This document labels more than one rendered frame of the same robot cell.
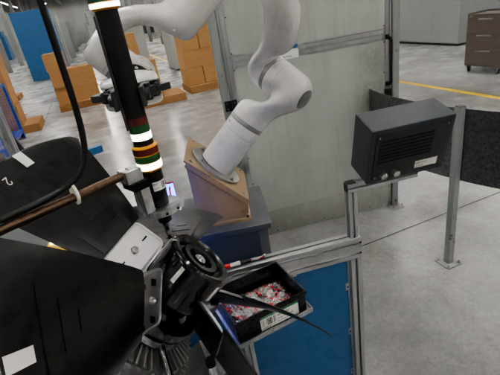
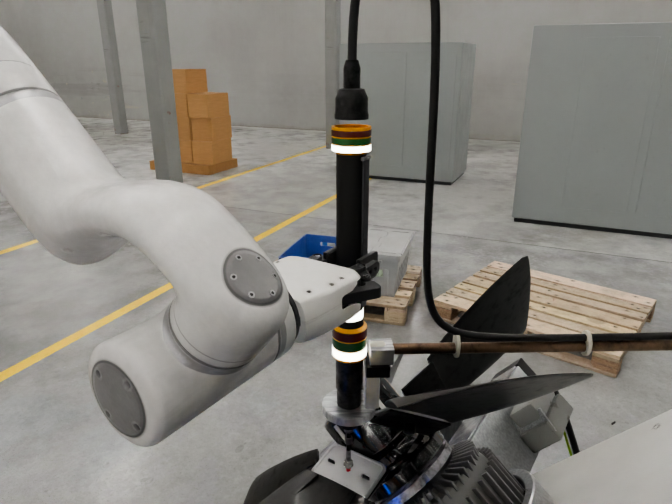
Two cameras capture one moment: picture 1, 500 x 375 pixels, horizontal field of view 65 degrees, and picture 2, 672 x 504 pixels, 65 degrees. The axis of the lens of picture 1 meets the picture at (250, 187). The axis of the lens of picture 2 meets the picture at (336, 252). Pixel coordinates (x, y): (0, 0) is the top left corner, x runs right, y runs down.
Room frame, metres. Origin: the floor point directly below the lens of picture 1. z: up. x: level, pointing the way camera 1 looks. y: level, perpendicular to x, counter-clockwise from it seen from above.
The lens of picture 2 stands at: (1.10, 0.54, 1.72)
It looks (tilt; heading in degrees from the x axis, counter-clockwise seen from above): 20 degrees down; 222
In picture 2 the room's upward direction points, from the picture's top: straight up
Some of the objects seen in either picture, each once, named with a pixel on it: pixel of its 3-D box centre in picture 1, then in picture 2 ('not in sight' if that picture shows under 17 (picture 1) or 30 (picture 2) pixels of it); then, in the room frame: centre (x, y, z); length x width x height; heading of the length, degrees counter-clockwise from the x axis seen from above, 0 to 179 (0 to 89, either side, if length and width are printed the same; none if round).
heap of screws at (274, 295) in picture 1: (260, 304); not in sight; (0.87, 0.03, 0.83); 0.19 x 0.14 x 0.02; 113
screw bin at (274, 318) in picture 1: (259, 300); not in sight; (0.87, 0.03, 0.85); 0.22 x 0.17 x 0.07; 113
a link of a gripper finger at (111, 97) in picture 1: (109, 100); (370, 273); (0.66, 0.20, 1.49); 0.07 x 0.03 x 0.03; 9
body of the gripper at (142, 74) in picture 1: (132, 87); (295, 296); (0.76, 0.18, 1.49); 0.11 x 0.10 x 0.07; 9
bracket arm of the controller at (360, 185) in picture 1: (380, 178); not in sight; (1.10, -0.41, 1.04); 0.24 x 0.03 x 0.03; 98
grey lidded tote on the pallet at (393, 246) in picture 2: not in sight; (380, 260); (-1.90, -1.69, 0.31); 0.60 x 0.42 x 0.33; 25
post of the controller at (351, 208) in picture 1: (351, 209); not in sight; (1.08, -0.31, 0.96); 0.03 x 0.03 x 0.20; 8
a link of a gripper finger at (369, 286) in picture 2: (111, 94); (343, 291); (0.71, 0.21, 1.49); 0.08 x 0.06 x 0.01; 129
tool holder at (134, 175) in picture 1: (150, 187); (356, 377); (0.64, 0.17, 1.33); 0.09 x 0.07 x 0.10; 133
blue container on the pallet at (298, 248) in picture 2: not in sight; (316, 260); (-1.69, -2.15, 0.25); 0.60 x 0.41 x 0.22; 25
